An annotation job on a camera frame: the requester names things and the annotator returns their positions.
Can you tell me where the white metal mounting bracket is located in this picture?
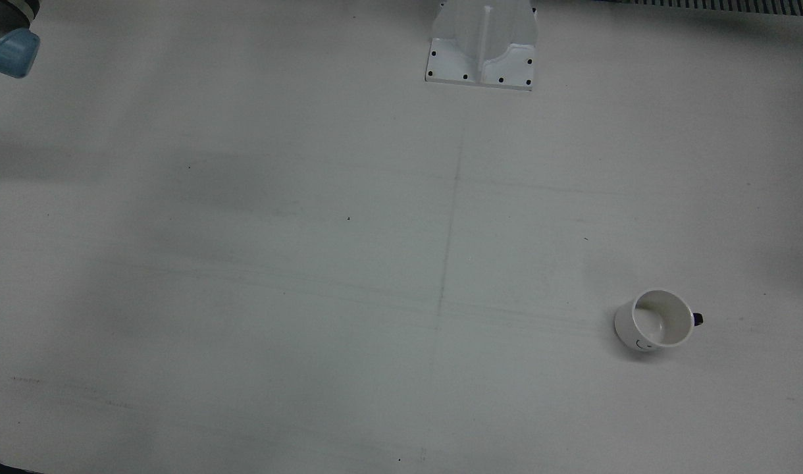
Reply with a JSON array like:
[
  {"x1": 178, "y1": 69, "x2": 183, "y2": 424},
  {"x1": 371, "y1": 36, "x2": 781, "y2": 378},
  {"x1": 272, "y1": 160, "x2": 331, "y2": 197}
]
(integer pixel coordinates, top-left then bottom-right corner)
[{"x1": 425, "y1": 0, "x2": 540, "y2": 91}]

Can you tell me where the white cup with black handle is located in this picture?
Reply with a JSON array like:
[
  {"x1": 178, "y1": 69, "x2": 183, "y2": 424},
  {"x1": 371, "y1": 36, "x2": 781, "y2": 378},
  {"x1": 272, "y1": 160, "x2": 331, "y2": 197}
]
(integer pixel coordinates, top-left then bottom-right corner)
[{"x1": 614, "y1": 289, "x2": 705, "y2": 353}]

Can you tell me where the ribbed metal rail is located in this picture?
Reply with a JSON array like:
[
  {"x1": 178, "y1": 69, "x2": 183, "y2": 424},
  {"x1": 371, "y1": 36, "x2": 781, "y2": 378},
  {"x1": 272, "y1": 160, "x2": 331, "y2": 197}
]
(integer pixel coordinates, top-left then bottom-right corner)
[{"x1": 629, "y1": 0, "x2": 803, "y2": 16}]

